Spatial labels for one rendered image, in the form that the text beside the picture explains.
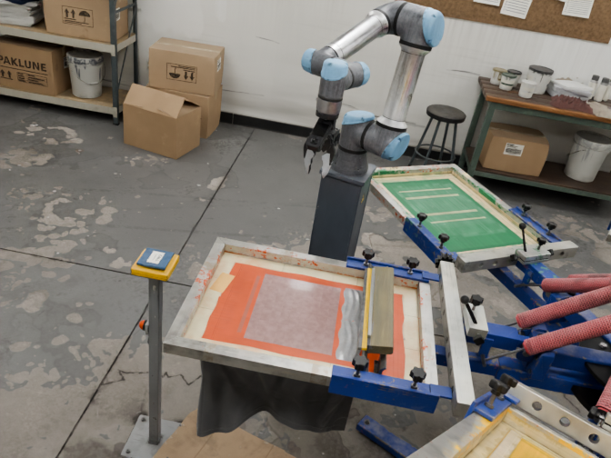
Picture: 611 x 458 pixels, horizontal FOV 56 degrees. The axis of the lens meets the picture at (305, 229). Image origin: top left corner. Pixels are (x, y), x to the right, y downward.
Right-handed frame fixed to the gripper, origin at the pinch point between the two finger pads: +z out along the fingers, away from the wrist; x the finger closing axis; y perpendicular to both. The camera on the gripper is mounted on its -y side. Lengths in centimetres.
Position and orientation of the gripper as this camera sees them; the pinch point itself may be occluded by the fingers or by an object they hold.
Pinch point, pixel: (315, 173)
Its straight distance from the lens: 183.9
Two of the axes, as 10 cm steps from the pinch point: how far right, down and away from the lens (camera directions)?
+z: -1.4, 8.4, 5.2
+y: 3.6, -4.4, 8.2
